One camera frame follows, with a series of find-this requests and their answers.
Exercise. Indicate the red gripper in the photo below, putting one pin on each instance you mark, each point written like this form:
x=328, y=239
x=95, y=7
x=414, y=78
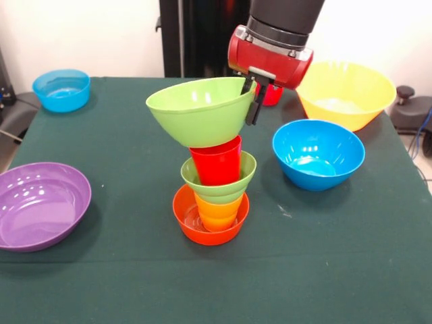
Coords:
x=266, y=62

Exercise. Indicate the large green plastic bowl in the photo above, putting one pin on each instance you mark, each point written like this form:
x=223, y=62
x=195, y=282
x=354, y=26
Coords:
x=199, y=118

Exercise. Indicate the red plastic cup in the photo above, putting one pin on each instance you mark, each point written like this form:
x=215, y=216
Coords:
x=219, y=165

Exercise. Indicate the small green ribbed bowl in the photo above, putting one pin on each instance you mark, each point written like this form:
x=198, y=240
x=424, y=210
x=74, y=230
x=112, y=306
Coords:
x=248, y=175

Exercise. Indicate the orange plastic cup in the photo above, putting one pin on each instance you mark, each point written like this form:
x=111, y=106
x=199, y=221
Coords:
x=217, y=216

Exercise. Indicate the orange plastic bowl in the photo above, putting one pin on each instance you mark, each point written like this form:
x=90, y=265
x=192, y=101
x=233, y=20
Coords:
x=185, y=229

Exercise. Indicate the small blue plastic bowl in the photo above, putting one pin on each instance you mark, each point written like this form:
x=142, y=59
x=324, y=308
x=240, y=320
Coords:
x=62, y=98

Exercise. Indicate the purple plastic bowl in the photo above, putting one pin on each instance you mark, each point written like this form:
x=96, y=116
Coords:
x=40, y=209

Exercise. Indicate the pink plastic cup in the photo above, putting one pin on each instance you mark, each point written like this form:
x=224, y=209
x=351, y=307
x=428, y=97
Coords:
x=271, y=96

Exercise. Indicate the large blue plastic bowl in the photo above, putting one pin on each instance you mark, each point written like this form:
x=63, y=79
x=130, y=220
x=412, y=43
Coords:
x=317, y=152

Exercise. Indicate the yellow plastic bowl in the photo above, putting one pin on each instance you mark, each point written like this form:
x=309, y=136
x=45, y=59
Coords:
x=347, y=91

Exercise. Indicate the grey base with black knob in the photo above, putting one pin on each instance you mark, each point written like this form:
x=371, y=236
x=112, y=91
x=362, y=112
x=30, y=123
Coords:
x=411, y=111

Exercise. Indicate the dark green tablecloth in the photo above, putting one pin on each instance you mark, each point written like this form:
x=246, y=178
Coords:
x=216, y=280

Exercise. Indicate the grey machine base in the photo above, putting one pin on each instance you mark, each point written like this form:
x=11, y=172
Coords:
x=20, y=111

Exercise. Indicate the black equipment rack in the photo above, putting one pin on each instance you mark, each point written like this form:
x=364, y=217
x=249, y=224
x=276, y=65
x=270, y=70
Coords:
x=5, y=84

